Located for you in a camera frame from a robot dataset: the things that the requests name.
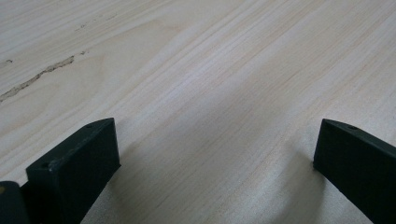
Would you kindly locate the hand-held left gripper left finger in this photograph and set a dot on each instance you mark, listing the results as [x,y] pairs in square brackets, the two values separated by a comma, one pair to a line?
[73,168]

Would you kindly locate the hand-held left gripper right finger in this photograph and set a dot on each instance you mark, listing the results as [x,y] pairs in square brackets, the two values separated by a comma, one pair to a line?
[358,168]

